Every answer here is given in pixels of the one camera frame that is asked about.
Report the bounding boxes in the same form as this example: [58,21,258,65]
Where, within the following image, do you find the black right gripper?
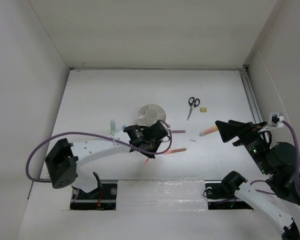
[214,118,272,173]

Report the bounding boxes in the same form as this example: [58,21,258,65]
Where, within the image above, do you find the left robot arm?
[45,120,171,199]

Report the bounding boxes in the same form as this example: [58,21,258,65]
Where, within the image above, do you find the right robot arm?
[215,116,300,240]

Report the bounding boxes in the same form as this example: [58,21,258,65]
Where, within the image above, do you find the orange highlighter marker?
[199,125,218,137]

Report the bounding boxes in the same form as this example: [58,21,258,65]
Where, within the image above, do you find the purple capped pen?
[171,130,187,134]

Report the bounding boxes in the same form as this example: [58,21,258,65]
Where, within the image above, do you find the white round divided organizer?
[136,104,167,127]

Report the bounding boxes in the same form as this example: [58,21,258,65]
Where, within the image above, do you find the brown capped pen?
[164,148,187,155]

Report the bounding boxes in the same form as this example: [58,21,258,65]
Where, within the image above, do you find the small yellow eraser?
[200,107,207,113]

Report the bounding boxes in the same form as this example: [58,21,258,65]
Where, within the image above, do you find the green highlighter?
[110,118,117,135]

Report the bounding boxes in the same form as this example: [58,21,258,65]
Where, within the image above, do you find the aluminium rail at right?
[238,65,263,123]

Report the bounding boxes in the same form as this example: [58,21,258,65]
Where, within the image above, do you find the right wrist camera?
[255,112,285,132]

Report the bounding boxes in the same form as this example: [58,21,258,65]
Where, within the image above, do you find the black handled scissors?
[187,97,201,120]

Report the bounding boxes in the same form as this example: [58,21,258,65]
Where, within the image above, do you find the front mounting rail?
[69,179,251,212]

